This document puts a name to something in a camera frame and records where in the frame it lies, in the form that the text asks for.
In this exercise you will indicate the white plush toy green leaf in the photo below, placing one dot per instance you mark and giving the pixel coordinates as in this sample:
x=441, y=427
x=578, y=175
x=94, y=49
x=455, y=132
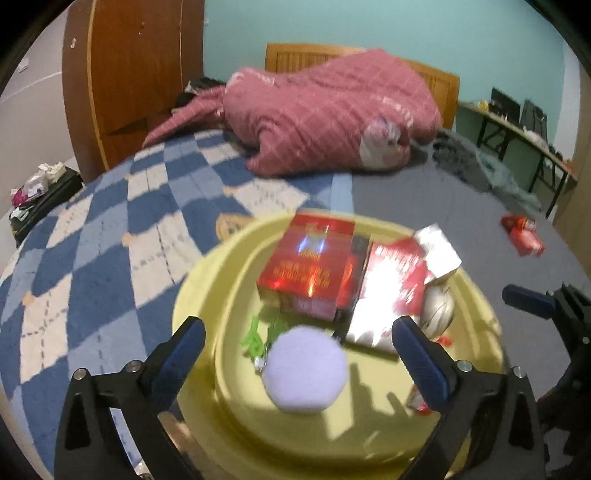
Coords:
x=304, y=369

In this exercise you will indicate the brown wooden wardrobe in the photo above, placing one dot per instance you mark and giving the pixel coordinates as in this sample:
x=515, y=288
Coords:
x=138, y=69

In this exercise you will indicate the blue checkered blanket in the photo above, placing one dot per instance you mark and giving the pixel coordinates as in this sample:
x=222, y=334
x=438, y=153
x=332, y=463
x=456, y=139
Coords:
x=92, y=240

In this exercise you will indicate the pink packet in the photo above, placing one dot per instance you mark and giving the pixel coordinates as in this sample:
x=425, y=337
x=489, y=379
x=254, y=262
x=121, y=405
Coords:
x=18, y=196

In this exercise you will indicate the white paper box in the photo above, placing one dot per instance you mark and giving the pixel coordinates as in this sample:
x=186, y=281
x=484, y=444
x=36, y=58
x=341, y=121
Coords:
x=46, y=177

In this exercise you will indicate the dark cloth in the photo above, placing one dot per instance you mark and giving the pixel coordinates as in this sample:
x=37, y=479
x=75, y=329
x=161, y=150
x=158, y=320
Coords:
x=198, y=92

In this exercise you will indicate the red white flattened carton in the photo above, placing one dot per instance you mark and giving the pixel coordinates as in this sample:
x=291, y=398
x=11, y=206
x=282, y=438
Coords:
x=528, y=242

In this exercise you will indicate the dark clothes pile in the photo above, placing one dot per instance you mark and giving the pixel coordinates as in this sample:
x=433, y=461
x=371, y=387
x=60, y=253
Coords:
x=498, y=184

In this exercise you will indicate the red carton with barcode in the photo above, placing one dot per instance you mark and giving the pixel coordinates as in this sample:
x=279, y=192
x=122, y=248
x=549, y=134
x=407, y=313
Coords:
x=515, y=223

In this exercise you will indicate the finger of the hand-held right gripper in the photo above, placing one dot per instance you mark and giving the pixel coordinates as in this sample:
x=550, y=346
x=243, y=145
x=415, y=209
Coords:
x=526, y=297

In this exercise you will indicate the folding desk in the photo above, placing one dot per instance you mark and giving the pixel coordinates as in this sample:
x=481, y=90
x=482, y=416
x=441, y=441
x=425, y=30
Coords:
x=485, y=113

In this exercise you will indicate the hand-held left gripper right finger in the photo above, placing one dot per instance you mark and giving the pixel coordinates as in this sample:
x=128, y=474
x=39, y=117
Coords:
x=420, y=355

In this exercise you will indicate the silver computer mouse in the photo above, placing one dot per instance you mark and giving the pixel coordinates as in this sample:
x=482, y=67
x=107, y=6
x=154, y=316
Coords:
x=438, y=309

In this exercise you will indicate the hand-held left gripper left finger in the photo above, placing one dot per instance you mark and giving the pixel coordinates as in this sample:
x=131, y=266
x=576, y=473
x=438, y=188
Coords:
x=187, y=346

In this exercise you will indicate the pink quilt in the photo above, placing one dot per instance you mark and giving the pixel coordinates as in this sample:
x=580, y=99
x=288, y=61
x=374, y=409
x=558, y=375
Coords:
x=323, y=115

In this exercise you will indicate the dark bag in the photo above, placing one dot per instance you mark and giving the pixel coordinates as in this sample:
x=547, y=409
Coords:
x=534, y=117

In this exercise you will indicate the dark brown carton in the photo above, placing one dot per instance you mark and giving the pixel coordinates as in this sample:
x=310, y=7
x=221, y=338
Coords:
x=355, y=277

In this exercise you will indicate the yellow plastic basin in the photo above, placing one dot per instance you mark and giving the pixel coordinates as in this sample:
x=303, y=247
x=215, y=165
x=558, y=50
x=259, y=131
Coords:
x=217, y=286

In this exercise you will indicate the small red white packet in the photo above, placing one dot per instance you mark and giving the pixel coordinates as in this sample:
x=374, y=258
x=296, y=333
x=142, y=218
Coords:
x=418, y=402

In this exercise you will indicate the glossy red cigarette box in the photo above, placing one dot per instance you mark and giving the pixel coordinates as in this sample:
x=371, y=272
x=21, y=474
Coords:
x=300, y=263

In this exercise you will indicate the black nightstand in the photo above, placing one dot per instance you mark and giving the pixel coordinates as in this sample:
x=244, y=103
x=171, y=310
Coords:
x=51, y=198

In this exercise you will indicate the red silver carton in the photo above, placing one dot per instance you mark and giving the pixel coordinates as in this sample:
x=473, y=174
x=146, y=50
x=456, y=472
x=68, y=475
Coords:
x=392, y=277

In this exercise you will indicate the wooden headboard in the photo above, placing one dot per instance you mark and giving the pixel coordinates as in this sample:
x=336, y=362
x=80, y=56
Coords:
x=295, y=57

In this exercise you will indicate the black laptop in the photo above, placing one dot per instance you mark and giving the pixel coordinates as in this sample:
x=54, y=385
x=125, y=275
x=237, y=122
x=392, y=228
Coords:
x=505, y=104

